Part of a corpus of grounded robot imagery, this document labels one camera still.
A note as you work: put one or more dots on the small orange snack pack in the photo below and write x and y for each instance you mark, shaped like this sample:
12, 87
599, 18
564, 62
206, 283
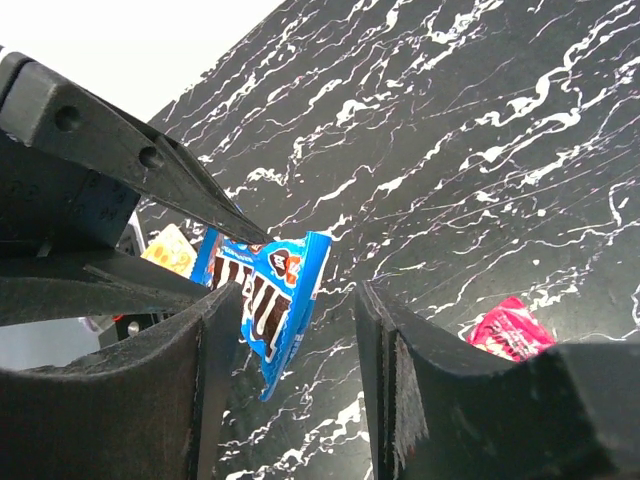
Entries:
171, 250

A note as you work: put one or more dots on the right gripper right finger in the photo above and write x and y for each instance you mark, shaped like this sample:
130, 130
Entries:
439, 408

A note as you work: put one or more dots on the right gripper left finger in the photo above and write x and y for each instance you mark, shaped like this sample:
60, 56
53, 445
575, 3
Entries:
148, 407

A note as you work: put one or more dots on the small red candy packet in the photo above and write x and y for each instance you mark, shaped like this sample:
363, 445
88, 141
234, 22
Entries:
511, 332

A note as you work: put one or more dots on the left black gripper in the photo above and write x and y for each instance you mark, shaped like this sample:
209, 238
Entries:
63, 201

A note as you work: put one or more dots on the blue M&M's packet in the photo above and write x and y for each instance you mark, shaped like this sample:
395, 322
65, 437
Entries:
280, 282

